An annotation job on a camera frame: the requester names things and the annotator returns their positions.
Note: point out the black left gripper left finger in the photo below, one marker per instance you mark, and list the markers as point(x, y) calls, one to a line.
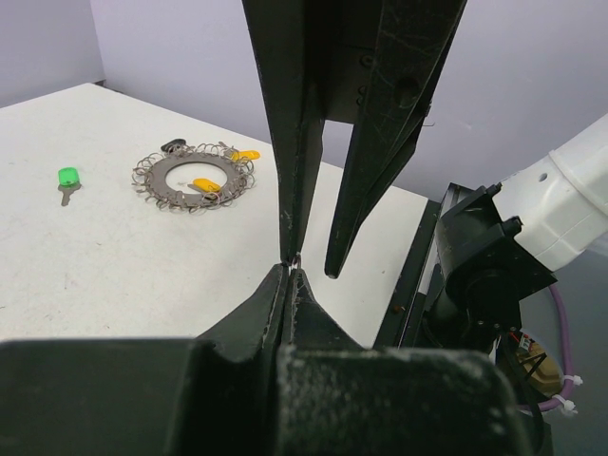
point(235, 365)

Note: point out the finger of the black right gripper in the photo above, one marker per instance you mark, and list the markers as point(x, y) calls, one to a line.
point(411, 45)
point(290, 62)

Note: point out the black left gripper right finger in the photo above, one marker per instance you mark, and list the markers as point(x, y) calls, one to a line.
point(330, 381)

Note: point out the small black keyring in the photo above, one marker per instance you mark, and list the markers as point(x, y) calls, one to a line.
point(297, 261)

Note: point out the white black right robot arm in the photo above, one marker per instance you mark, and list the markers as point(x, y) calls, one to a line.
point(502, 243)

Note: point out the black key fob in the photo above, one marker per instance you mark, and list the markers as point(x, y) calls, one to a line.
point(171, 146)

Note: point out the key with yellow tag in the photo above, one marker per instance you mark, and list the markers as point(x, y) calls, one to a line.
point(204, 186)

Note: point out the metal disc with key rings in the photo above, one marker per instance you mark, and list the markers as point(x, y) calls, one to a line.
point(149, 176)

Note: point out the key with green cap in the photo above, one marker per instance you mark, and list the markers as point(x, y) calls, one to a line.
point(68, 183)

